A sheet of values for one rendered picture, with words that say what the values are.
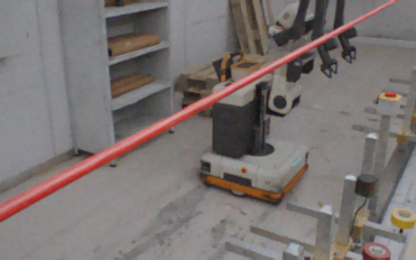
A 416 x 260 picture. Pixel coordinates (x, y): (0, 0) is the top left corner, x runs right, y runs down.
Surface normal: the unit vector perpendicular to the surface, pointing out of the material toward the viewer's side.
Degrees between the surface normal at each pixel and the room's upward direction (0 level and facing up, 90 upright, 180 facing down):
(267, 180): 90
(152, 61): 90
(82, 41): 90
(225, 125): 90
